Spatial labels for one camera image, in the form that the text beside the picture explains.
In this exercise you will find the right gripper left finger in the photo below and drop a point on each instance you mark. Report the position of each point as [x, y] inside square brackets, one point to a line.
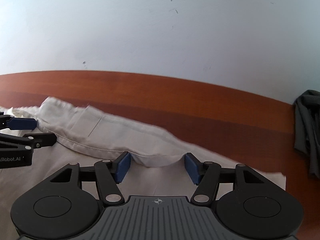
[110, 173]

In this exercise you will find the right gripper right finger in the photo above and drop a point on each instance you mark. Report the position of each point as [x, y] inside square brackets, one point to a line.
[205, 175]

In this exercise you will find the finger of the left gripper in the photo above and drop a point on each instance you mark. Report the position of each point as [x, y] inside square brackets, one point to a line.
[14, 123]
[11, 143]

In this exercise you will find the beige satin shirt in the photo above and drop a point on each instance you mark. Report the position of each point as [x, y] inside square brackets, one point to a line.
[86, 135]

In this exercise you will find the dark grey garment pile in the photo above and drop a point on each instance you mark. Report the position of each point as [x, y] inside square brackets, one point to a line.
[307, 128]

